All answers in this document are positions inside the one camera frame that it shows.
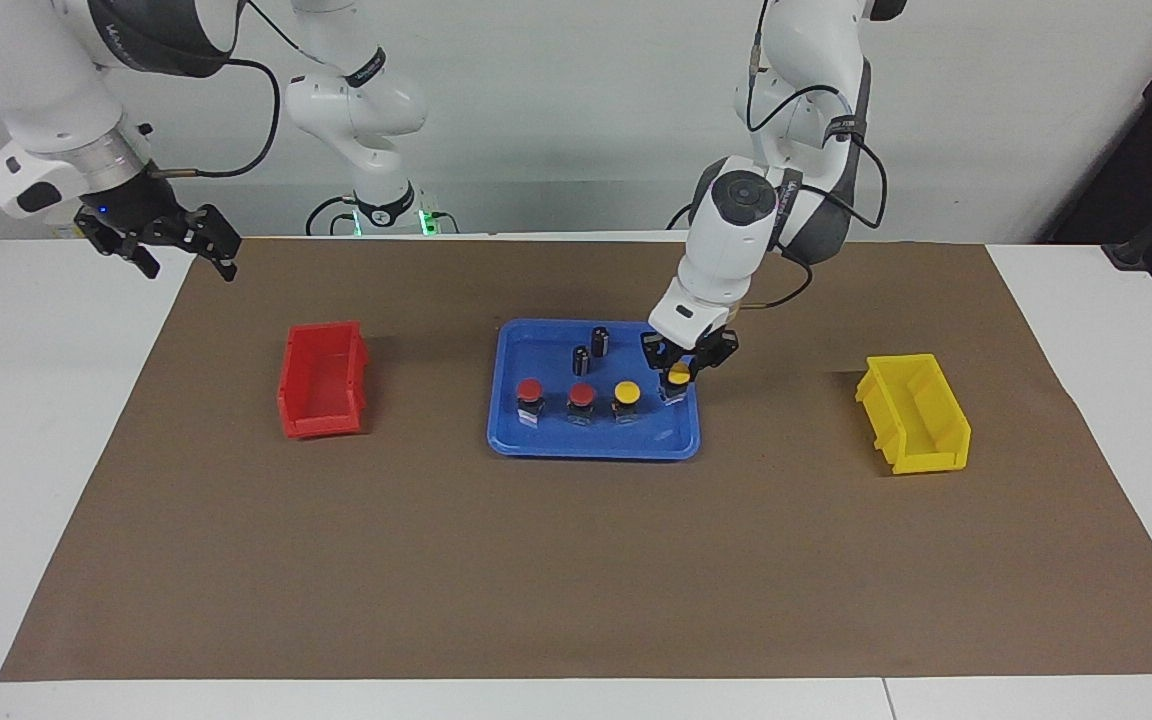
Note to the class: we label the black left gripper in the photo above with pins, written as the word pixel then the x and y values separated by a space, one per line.
pixel 711 345

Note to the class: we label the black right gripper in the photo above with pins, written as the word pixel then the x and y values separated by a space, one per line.
pixel 131 210

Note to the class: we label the yellow push button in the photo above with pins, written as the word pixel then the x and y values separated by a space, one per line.
pixel 678 378
pixel 626 391

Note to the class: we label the red push button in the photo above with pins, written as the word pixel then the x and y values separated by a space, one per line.
pixel 581 394
pixel 530 389

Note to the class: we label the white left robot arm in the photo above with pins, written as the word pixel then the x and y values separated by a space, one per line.
pixel 726 240

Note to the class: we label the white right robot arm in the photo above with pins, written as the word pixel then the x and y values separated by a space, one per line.
pixel 36 80

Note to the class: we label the blue plastic tray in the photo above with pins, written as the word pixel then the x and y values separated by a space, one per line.
pixel 546 445

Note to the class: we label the small black cylinder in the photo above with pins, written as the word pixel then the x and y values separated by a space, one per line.
pixel 600 342
pixel 581 362

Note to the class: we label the red plastic bin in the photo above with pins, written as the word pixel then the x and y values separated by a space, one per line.
pixel 321 380

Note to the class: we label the brown paper table mat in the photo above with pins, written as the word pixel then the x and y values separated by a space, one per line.
pixel 576 560

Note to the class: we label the yellow plastic bin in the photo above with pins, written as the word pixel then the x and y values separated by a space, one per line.
pixel 911 410

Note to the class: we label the dark equipment panel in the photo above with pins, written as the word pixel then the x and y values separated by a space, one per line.
pixel 1136 130

